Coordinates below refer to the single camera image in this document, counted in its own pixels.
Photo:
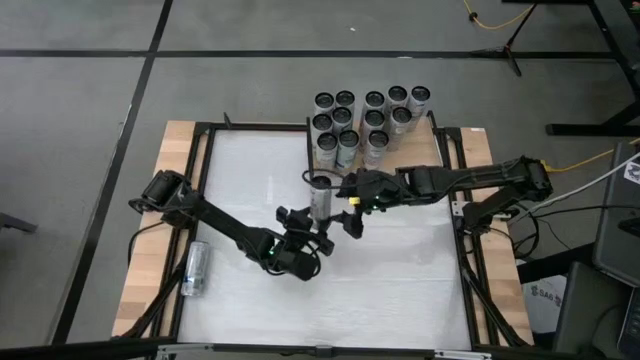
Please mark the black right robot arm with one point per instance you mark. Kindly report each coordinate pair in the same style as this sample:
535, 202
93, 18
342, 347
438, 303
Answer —
475, 175

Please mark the grey chair base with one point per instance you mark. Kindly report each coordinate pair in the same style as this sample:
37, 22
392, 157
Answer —
15, 223

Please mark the wooden tray board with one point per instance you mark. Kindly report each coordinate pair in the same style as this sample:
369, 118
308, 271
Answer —
425, 145

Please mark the black tripod stand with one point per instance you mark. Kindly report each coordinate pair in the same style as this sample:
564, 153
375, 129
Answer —
506, 50

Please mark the white glossy table sheet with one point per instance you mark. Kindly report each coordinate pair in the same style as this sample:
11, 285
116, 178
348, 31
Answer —
390, 300

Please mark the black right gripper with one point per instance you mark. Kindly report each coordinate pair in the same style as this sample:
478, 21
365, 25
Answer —
372, 190

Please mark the white cardboard box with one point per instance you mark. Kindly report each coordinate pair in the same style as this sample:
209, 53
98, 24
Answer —
542, 305

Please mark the black desk frame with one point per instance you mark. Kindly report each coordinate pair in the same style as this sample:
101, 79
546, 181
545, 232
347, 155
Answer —
590, 129

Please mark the white Celsius Peach Vibe can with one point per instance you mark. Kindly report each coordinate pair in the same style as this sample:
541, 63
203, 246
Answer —
378, 138
374, 98

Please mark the white Celsius Arctic Vibe can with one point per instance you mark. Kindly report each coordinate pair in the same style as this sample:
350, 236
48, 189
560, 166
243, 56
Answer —
196, 267
341, 115
348, 138
421, 93
345, 98

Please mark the grey computer case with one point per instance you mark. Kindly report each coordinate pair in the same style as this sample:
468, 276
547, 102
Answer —
615, 225

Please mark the white Celsius beverage can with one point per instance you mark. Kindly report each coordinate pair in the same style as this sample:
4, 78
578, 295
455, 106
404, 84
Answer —
397, 93
401, 115

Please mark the Celsius can with red band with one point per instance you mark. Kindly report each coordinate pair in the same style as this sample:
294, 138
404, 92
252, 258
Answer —
374, 119

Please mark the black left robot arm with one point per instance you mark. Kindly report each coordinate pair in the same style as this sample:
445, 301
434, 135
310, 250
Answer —
220, 222

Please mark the dark grey chair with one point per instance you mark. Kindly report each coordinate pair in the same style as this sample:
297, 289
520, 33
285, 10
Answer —
585, 310

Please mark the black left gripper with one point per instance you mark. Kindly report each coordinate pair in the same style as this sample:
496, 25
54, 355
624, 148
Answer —
295, 260

